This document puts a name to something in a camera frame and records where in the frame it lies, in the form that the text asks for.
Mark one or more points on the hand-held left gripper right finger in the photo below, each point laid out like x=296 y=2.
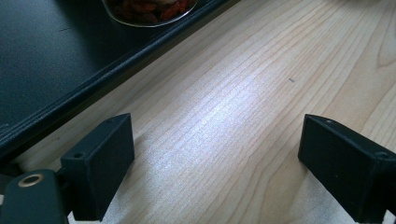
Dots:
x=345 y=168

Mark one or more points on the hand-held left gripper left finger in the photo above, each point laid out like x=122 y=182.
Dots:
x=99 y=168

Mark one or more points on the black metal shelf rack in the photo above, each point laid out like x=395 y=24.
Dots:
x=46 y=62

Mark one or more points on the glass jar red berries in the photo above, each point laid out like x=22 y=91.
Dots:
x=149 y=12

